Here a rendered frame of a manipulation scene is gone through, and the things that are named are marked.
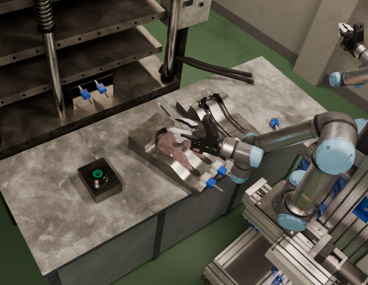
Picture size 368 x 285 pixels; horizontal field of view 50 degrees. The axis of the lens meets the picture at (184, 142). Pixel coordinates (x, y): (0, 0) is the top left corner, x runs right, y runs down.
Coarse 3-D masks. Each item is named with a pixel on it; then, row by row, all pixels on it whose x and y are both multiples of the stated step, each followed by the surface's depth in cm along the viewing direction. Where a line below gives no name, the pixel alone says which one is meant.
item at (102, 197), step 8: (96, 160) 208; (104, 160) 208; (80, 168) 203; (88, 168) 204; (104, 168) 205; (80, 176) 204; (88, 176) 201; (112, 176) 202; (88, 184) 198; (96, 184) 198; (104, 184) 200; (112, 184) 199; (120, 184) 200; (96, 192) 195; (104, 192) 196; (112, 192) 200; (96, 200) 196
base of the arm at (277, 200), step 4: (280, 192) 179; (276, 196) 181; (280, 196) 177; (272, 200) 183; (276, 200) 181; (280, 200) 177; (272, 204) 182; (276, 204) 179; (280, 204) 177; (276, 208) 179; (276, 212) 179
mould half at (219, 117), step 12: (192, 96) 249; (204, 96) 251; (228, 96) 243; (180, 108) 245; (192, 108) 233; (216, 108) 237; (228, 108) 240; (216, 120) 234; (240, 120) 237; (228, 132) 229; (240, 132) 230; (252, 132) 231
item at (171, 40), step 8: (176, 0) 221; (176, 8) 225; (176, 16) 229; (168, 24) 235; (176, 24) 234; (168, 32) 238; (176, 32) 239; (168, 40) 242; (168, 48) 246; (168, 56) 251; (168, 64) 256; (160, 72) 267; (168, 72) 261; (168, 80) 264; (0, 136) 216; (0, 144) 216
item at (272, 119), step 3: (270, 114) 248; (273, 114) 248; (276, 114) 249; (270, 117) 247; (273, 117) 247; (276, 117) 247; (267, 120) 251; (270, 120) 248; (273, 120) 247; (276, 120) 247; (270, 123) 250; (273, 123) 245; (276, 123) 245; (279, 123) 246; (273, 126) 246; (276, 126) 245
